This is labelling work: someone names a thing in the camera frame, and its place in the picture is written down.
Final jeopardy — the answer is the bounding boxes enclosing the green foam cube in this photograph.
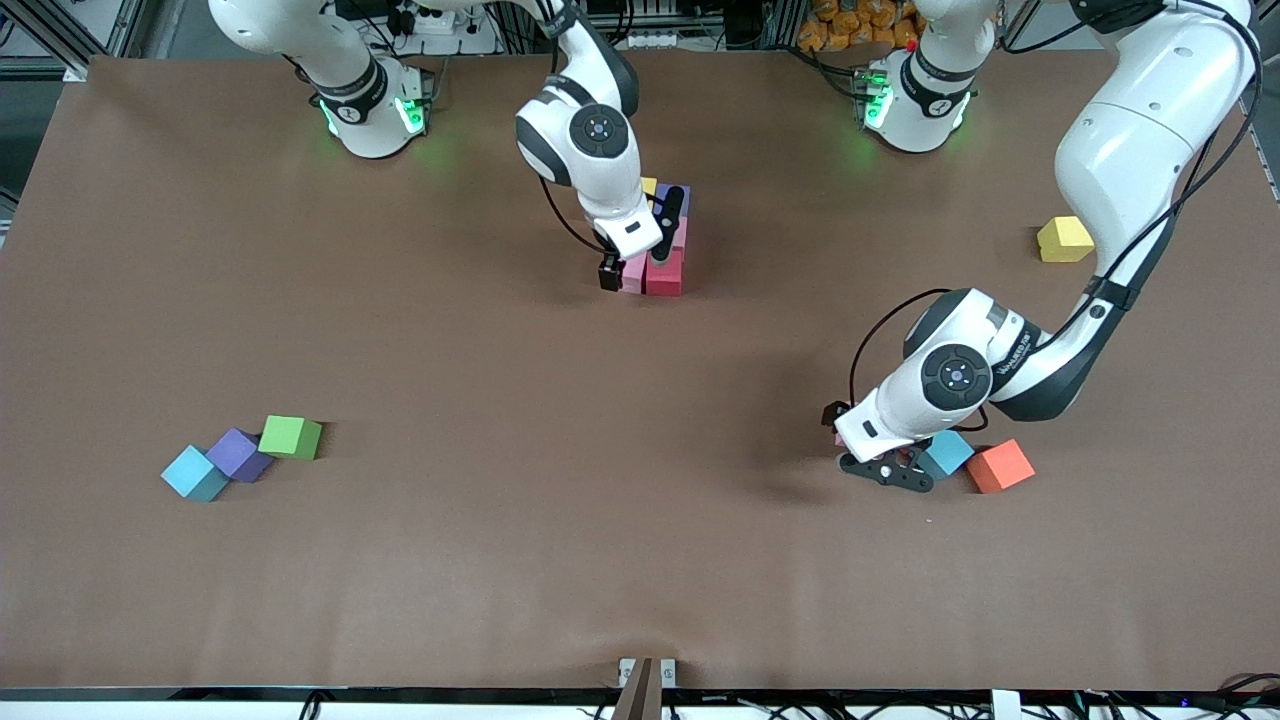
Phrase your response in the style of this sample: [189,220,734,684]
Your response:
[259,415,324,462]

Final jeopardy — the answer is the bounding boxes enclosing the blue foam cube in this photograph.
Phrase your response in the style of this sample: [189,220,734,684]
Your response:
[160,445,231,503]
[918,430,976,482]

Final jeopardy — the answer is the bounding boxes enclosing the table cover sheet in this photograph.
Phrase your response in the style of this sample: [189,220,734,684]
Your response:
[0,48,1280,693]

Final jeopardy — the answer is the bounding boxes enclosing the orange foam cube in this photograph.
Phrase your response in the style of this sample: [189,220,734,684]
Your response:
[966,438,1037,495]

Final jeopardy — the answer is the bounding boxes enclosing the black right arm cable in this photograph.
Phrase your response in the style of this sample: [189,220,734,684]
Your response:
[538,175,607,256]

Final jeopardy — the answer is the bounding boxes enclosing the silver metal bracket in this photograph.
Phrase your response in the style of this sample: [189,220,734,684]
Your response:
[618,657,678,691]

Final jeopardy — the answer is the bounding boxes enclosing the orange snack bags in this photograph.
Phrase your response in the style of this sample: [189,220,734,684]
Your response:
[797,0,926,53]

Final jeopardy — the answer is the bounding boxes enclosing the brown wooden post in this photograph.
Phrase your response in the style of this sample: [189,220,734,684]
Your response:
[610,657,665,720]

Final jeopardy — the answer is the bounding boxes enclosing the aluminium frame profile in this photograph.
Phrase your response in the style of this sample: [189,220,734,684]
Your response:
[0,0,141,83]

